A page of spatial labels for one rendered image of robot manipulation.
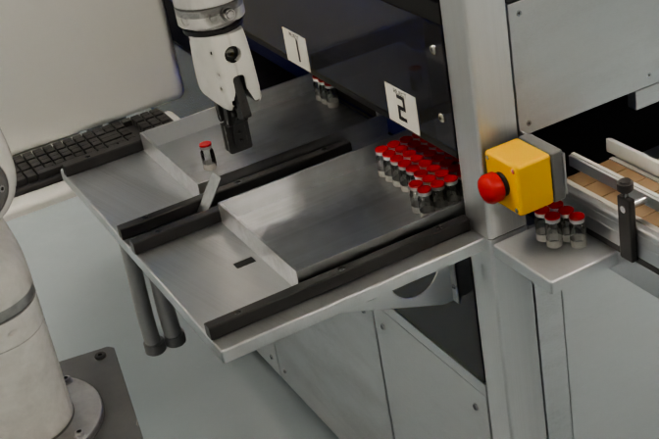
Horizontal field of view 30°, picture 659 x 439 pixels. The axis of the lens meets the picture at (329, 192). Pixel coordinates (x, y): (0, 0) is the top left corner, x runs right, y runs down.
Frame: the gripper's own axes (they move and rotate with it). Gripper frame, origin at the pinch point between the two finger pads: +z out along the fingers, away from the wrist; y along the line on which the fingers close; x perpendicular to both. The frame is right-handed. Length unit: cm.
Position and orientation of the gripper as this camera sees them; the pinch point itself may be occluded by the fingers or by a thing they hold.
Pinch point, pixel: (236, 134)
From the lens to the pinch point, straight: 157.9
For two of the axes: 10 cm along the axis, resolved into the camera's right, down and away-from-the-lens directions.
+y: -4.7, -3.4, 8.1
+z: 1.6, 8.7, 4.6
